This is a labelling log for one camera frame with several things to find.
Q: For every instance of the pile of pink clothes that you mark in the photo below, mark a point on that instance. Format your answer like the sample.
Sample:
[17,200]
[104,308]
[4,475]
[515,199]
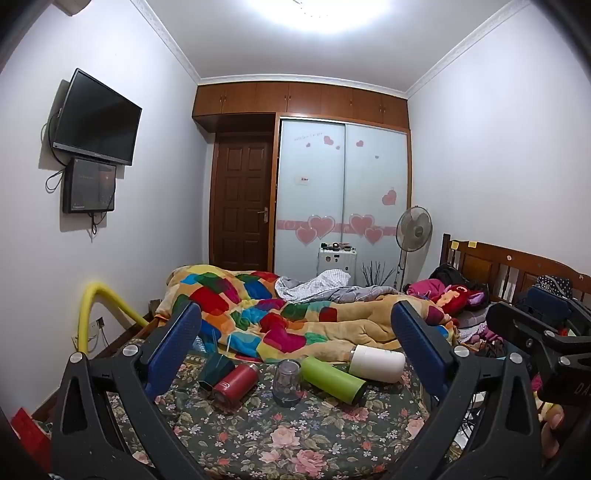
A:
[482,337]

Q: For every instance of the black wall television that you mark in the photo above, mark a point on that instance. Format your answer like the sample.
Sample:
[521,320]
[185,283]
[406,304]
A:
[97,120]

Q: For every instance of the standing fan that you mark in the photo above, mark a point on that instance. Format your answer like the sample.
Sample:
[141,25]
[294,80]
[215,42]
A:
[414,228]

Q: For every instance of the dark green cup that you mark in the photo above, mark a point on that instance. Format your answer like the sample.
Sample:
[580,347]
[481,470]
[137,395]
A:
[218,370]

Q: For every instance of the wooden bed headboard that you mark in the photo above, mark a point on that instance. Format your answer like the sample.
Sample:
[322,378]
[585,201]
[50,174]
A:
[489,261]

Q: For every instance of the red plush toy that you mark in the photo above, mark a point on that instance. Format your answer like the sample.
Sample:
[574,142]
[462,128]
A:
[455,297]

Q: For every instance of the brown overhead cabinets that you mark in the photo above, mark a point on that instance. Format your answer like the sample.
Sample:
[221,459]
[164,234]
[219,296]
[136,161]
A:
[300,99]

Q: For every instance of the white bottle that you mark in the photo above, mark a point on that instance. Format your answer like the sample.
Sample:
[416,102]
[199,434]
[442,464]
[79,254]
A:
[378,364]

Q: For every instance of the person's right hand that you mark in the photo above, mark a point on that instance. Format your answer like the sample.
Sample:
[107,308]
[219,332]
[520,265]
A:
[552,431]

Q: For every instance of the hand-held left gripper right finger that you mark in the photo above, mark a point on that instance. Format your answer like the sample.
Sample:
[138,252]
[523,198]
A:
[415,344]

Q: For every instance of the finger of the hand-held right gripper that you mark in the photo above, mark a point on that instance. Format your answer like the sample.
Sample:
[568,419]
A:
[512,321]
[549,305]

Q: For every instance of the small white appliance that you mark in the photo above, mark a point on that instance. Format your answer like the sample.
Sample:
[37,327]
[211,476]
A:
[337,264]

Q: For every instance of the small black wall monitor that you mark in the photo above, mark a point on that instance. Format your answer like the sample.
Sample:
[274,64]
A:
[88,185]

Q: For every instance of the red box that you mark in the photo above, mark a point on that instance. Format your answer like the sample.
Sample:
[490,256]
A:
[30,434]

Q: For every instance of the floral bed sheet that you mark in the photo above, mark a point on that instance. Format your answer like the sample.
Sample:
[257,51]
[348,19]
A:
[295,438]

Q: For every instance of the pink cloth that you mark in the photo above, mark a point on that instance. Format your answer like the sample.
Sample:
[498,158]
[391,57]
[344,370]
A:
[425,288]

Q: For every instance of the brown wooden door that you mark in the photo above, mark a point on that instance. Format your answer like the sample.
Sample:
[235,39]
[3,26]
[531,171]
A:
[240,198]

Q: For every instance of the black polka-dot bag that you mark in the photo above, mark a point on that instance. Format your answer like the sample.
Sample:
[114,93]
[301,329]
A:
[556,284]

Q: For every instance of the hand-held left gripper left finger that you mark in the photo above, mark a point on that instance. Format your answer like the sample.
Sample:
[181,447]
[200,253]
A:
[178,341]

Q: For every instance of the wall socket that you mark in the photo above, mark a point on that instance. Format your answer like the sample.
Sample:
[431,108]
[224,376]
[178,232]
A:
[98,328]

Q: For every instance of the grey white striped cloth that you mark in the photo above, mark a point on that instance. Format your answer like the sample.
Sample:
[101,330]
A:
[323,286]

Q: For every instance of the frosted sliding door wardrobe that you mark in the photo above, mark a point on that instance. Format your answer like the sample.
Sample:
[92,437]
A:
[341,194]

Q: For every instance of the ceiling lamp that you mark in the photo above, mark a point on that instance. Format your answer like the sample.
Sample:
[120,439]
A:
[323,14]

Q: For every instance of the colourful patchwork quilt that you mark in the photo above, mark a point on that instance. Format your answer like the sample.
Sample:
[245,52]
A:
[286,318]

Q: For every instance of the black dried twigs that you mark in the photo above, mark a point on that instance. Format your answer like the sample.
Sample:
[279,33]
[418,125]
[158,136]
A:
[376,274]

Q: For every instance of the clear glass cup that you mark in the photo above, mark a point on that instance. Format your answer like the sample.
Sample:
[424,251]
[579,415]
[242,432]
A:
[287,383]

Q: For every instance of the red bottle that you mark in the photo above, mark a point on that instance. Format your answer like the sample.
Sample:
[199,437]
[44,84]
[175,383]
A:
[235,384]

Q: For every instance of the white air conditioner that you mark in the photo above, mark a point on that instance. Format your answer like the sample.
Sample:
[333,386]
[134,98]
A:
[71,4]

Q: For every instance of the green bottle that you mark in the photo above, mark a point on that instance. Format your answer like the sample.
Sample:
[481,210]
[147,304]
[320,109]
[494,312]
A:
[330,378]

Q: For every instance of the yellow foam tube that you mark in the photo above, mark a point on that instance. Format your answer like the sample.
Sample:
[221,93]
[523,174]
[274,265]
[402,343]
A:
[97,295]

